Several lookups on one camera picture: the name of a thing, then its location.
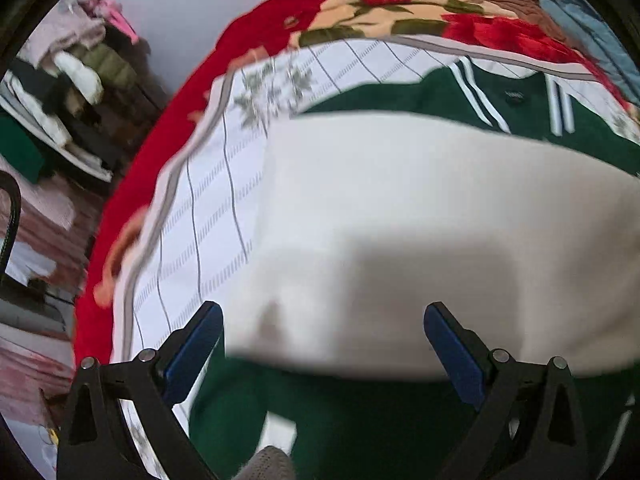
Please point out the green jacket with white stripes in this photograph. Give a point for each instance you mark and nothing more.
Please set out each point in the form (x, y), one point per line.
(400, 235)

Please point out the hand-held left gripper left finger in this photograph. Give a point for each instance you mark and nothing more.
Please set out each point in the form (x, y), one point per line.
(197, 347)

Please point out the red floral blanket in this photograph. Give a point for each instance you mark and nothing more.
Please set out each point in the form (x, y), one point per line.
(165, 125)

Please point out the white patterned bed cloth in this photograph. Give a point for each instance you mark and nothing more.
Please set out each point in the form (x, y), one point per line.
(210, 210)

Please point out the white puffer jacket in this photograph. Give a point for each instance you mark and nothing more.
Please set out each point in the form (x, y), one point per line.
(80, 75)

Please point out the olive puffer vest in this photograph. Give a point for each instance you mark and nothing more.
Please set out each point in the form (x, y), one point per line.
(110, 65)

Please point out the grey knit cloth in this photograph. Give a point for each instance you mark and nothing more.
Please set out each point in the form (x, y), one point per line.
(267, 465)

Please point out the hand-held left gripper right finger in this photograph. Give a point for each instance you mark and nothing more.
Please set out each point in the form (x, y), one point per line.
(452, 347)

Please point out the pink fluffy robe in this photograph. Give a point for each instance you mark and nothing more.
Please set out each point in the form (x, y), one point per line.
(65, 20)

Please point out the brown cloth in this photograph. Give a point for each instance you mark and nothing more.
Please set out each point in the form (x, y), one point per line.
(515, 5)

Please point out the light blue quilt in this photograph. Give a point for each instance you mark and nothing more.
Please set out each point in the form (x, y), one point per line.
(585, 25)

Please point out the pink plush toy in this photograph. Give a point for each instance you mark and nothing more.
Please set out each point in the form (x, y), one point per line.
(122, 20)

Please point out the hanging green garment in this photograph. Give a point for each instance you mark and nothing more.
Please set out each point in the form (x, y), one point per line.
(20, 147)

